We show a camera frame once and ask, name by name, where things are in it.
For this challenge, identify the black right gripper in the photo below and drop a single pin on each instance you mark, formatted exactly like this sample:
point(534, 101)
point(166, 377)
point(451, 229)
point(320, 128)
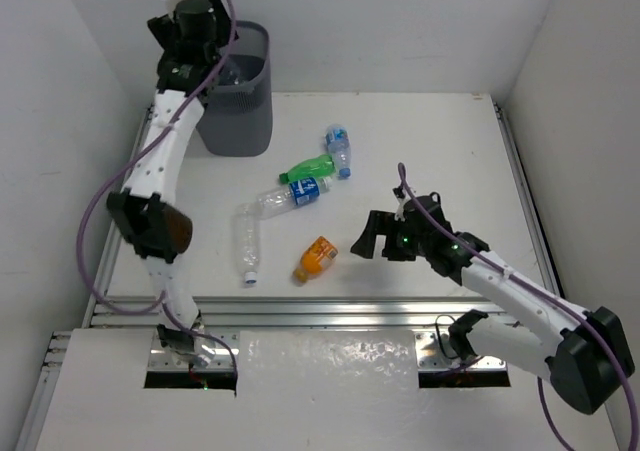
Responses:
point(384, 223)

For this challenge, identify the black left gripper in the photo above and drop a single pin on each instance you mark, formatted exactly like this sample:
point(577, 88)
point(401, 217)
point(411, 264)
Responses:
point(216, 3)

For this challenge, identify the orange juice bottle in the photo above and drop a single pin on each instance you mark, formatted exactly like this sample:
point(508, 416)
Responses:
point(320, 255)

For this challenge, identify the clear unlabelled bottle white cap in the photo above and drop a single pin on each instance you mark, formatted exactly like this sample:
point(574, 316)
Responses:
point(233, 72)

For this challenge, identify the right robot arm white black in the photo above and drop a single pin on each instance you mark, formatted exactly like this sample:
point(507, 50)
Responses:
point(583, 354)

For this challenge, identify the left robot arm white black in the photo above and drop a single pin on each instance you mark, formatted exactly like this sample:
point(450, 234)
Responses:
point(179, 103)

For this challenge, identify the grey mesh waste bin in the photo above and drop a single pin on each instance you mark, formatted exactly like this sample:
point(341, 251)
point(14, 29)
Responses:
point(238, 120)

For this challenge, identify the clear bottle dark blue label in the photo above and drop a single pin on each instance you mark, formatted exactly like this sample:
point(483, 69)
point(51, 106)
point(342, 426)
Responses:
point(291, 196)

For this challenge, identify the green plastic bottle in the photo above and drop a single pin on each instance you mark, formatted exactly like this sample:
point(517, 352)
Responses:
point(317, 167)

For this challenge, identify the small bottle light blue label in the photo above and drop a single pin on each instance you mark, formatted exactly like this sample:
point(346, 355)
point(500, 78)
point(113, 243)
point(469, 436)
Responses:
point(338, 146)

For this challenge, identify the clear crushed bottle white cap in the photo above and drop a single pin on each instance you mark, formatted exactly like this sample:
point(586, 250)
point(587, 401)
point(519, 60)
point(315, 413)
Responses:
point(246, 241)

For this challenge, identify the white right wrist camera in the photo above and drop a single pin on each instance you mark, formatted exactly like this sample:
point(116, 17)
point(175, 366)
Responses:
point(401, 197)

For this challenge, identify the aluminium right side rail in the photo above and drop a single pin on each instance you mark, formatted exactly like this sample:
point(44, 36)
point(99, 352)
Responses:
point(542, 252)

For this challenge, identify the aluminium rail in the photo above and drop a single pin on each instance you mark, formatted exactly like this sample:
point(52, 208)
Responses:
point(320, 313)
point(128, 213)
point(542, 252)

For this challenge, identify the aluminium front rail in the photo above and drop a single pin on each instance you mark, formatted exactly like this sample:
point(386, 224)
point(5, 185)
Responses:
point(320, 313)

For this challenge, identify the aluminium left side rail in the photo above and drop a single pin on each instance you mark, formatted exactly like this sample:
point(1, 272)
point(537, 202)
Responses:
point(128, 213)

